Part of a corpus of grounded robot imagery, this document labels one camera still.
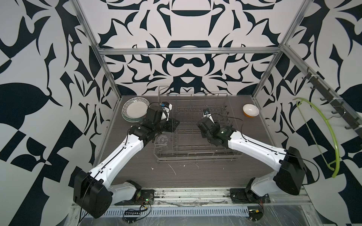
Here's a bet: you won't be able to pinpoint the clear faceted plastic cup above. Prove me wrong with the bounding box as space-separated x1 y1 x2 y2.
155 134 169 147

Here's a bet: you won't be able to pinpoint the zigzag rim white bowl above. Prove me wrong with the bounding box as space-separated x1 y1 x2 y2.
122 97 150 119

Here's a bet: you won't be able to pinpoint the grey wire dish rack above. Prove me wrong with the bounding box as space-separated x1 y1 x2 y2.
154 86 242 163

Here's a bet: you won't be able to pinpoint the white orange small bowl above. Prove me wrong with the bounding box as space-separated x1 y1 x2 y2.
242 104 260 118

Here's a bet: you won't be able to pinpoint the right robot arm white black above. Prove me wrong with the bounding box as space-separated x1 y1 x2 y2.
197 116 306 200

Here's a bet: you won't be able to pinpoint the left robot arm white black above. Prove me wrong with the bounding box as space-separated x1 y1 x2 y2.
73 102 180 218

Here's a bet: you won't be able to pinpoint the teal red striped bowl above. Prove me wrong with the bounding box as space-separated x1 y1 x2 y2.
122 110 146 123

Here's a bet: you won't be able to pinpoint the green plastic hanger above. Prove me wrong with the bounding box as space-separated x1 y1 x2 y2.
293 97 341 179

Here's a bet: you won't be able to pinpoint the small round black device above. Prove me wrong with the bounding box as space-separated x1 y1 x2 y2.
248 209 264 222

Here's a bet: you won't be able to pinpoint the black usb hub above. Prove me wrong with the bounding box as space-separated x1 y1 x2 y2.
123 209 142 218

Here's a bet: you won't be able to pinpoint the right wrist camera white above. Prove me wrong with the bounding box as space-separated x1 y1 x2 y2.
203 108 211 118

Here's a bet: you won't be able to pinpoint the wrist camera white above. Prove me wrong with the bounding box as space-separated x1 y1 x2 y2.
203 108 211 118
160 102 173 121

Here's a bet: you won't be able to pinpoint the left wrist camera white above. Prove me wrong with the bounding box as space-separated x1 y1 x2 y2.
160 102 173 121

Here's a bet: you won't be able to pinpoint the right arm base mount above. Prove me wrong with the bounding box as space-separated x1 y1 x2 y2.
229 188 271 204

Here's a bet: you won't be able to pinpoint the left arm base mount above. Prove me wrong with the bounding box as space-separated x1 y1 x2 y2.
115 189 155 206

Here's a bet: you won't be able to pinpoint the aluminium frame bars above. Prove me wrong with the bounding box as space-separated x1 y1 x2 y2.
69 0 362 133

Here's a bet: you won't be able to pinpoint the white slotted cable duct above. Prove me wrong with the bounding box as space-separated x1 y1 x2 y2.
103 206 249 217

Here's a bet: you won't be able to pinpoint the black wall hook rail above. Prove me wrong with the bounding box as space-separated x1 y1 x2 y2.
303 67 362 137

